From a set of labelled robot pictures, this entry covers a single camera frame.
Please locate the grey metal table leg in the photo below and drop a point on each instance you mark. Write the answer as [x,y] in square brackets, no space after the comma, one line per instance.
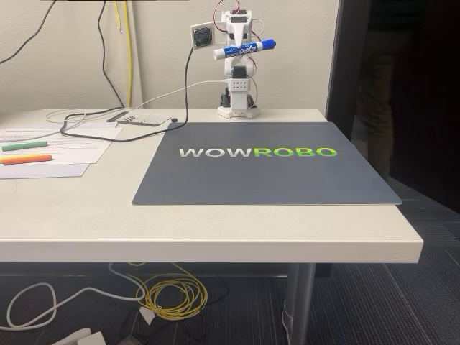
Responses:
[298,305]

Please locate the dark grey WOWROBO mat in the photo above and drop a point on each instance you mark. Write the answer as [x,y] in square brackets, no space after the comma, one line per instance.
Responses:
[258,176]

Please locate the white printed paper sheet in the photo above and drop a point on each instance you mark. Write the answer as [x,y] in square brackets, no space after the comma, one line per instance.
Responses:
[100,132]
[79,151]
[54,170]

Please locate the blue capped whiteboard marker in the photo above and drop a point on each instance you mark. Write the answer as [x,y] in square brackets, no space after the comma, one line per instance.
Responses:
[257,47]

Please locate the orange marker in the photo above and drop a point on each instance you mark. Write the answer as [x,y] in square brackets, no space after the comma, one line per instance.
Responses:
[28,160]

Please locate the person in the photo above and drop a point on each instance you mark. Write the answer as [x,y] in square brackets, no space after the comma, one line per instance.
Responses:
[386,90]

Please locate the white power adapter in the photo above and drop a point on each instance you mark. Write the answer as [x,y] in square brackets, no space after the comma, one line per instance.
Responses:
[84,338]

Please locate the black and white grid card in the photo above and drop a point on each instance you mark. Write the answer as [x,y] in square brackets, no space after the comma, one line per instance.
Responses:
[147,118]

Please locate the dark door frame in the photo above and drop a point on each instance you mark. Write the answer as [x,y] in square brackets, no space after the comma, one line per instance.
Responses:
[345,72]

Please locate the green marker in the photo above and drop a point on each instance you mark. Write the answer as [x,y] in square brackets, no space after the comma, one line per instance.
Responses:
[25,145]

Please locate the dark wooden door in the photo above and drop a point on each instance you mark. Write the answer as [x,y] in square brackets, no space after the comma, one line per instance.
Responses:
[438,108]

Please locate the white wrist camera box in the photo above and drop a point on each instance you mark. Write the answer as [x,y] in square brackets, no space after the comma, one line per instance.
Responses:
[203,35]

